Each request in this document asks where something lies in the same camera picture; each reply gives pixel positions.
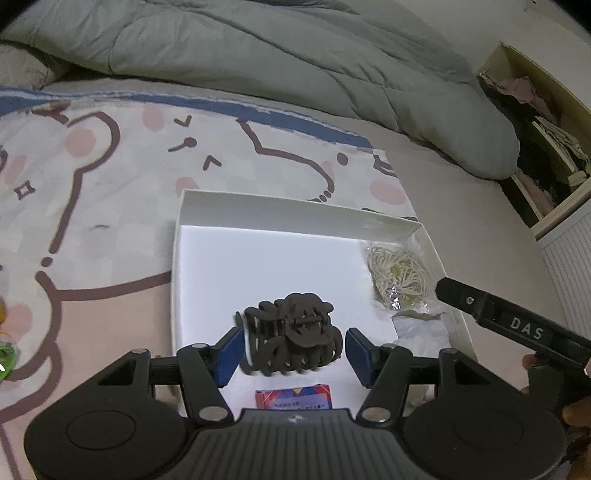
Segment grey duvet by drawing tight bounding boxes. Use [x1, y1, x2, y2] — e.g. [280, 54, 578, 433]
[0, 0, 522, 181]

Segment green plastic toy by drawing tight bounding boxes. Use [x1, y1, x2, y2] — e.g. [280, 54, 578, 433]
[0, 344, 21, 381]

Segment bear printed blanket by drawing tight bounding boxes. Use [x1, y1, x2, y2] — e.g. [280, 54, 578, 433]
[0, 85, 419, 480]

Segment white slatted cabinet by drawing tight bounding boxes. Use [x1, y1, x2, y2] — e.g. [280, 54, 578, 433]
[538, 187, 591, 342]

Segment pink folded clothes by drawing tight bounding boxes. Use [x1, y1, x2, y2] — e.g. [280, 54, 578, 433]
[515, 168, 555, 217]

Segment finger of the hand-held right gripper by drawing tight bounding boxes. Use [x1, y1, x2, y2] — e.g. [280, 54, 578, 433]
[435, 276, 495, 325]

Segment white cardboard box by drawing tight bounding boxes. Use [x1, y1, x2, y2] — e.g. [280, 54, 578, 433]
[170, 188, 478, 411]

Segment person's right hand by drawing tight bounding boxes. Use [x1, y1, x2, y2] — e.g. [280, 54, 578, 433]
[521, 353, 591, 462]

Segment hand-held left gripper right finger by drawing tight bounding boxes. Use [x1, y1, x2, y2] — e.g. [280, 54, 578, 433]
[345, 327, 504, 423]

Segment small red blue card box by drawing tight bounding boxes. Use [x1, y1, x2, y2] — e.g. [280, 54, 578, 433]
[255, 383, 333, 411]

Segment bag of rubber bands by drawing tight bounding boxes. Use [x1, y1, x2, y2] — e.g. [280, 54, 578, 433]
[365, 242, 446, 317]

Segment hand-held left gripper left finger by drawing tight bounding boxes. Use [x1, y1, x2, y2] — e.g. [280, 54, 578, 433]
[90, 327, 247, 425]

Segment beige folded clothes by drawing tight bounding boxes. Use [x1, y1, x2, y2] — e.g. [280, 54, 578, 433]
[533, 117, 591, 185]

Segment cream wooden shelf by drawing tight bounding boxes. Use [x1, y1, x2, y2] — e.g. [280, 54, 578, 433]
[475, 41, 591, 241]

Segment grey white crumpled wad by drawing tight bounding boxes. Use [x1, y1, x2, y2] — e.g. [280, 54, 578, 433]
[392, 311, 452, 358]

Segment dark clothes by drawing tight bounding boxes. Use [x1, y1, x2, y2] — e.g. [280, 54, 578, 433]
[480, 78, 583, 217]

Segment dark brown hair claw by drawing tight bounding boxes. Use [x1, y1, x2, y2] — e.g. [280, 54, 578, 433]
[235, 292, 345, 376]

